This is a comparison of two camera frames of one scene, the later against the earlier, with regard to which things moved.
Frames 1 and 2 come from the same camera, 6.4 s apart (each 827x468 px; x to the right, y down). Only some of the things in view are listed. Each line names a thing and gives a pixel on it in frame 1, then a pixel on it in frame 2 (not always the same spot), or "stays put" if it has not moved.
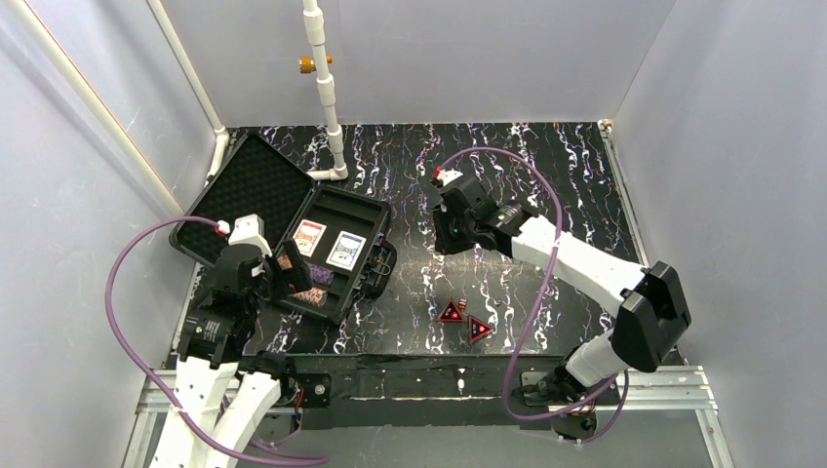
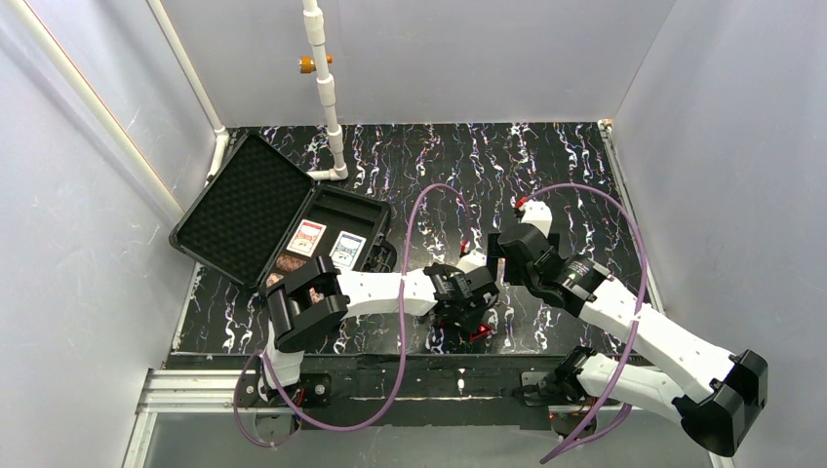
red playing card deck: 307,237 stays put
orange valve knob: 307,63 stays put
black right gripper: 443,223 to 510,259
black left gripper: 272,275 to 461,310
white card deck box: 346,251 stays put
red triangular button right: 478,330 stays put
